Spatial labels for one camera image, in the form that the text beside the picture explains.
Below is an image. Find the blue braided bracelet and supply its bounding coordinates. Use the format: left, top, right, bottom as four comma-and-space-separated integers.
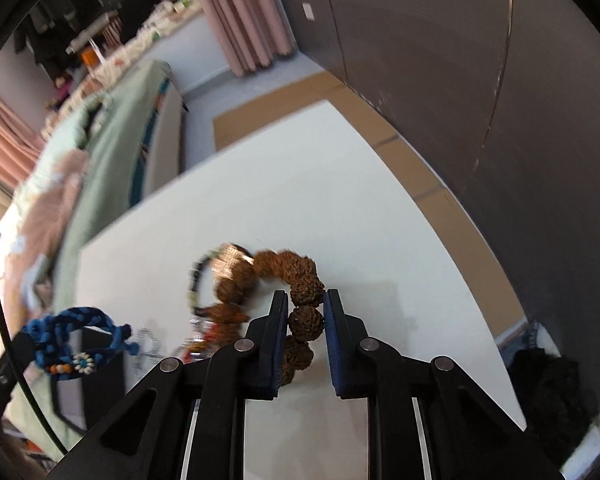
20, 304, 141, 382

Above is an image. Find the red beaded string bracelet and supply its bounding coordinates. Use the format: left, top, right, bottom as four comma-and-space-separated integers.
182, 316, 221, 363

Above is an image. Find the brown seed bead bracelet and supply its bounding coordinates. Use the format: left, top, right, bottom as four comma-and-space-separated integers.
206, 249, 327, 387

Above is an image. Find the silver ball chain necklace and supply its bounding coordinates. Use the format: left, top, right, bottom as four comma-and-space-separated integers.
130, 326, 171, 376

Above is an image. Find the black jewelry box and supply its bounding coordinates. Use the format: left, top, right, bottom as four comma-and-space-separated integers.
45, 326, 125, 436

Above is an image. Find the gold butterfly brooch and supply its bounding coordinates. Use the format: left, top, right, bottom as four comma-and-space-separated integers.
208, 243, 253, 284

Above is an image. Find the pink fleece blanket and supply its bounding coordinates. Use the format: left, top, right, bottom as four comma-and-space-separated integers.
3, 150, 90, 336

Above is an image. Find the flat cardboard sheet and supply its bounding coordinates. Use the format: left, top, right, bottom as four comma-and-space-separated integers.
212, 72, 528, 344

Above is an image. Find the pink curtain by window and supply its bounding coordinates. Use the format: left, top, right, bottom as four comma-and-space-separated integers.
0, 98, 45, 188

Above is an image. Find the green sheeted bed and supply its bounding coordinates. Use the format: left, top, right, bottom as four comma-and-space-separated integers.
0, 58, 186, 453

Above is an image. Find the dark brown wardrobe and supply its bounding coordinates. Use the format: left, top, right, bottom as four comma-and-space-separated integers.
282, 0, 600, 367

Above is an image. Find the pink curtain by wardrobe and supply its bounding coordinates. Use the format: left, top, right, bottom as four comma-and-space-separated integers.
199, 0, 296, 77

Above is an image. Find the floral window seat cushion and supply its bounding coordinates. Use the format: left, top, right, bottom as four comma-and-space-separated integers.
41, 0, 204, 140

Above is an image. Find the green black bead bracelet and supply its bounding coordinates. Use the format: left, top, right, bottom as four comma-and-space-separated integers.
187, 242, 254, 321

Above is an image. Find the black cable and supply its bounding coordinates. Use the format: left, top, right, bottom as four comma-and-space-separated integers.
0, 234, 71, 456

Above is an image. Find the white wall switch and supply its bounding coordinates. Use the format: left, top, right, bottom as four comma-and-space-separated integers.
302, 2, 315, 21

